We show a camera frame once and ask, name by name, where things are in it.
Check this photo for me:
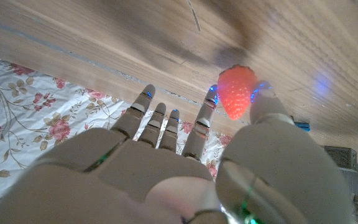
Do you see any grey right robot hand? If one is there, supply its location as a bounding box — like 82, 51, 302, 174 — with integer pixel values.
0, 79, 356, 224

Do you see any red strawberry shaped pen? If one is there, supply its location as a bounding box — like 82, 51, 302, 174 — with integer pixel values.
217, 64, 259, 121

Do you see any floral backdrop cloth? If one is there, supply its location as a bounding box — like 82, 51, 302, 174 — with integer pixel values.
0, 52, 236, 218

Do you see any dark grey cube box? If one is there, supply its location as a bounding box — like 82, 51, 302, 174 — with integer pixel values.
324, 145, 358, 170

